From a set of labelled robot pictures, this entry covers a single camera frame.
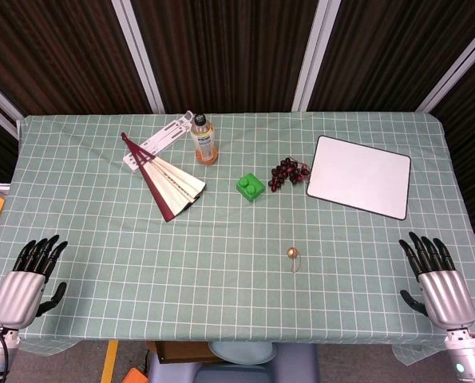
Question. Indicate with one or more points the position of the green checkered tablecloth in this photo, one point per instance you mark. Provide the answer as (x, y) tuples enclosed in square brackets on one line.
[(221, 247)]

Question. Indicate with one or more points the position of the green toy building block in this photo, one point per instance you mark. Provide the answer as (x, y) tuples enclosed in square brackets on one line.
[(251, 187)]

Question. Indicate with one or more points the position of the orange object on floor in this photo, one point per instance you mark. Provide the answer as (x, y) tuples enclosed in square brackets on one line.
[(135, 376)]

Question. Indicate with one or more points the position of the brown cardboard box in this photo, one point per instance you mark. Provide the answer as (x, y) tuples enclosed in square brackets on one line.
[(177, 352)]

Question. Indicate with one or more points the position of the dark red grape bunch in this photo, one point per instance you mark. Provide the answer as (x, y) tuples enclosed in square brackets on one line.
[(285, 172)]

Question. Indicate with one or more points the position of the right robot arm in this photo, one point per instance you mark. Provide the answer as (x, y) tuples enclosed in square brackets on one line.
[(468, 353)]

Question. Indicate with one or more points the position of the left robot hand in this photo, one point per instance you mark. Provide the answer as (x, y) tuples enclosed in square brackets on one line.
[(19, 293)]

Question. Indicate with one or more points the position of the maroon and cream folding fan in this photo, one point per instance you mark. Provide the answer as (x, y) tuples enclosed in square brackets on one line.
[(169, 181)]

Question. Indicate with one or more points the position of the white board with black edge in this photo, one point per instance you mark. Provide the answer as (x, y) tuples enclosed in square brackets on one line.
[(359, 175)]

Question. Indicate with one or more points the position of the small golden bell with loop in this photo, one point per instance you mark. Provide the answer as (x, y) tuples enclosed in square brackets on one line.
[(293, 254)]

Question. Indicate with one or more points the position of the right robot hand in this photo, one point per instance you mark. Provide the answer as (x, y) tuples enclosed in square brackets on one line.
[(446, 293)]

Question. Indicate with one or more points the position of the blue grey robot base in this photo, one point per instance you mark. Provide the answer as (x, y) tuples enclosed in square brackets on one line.
[(237, 367)]

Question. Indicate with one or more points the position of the orange juice plastic bottle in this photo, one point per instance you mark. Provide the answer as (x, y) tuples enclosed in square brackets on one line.
[(204, 139)]

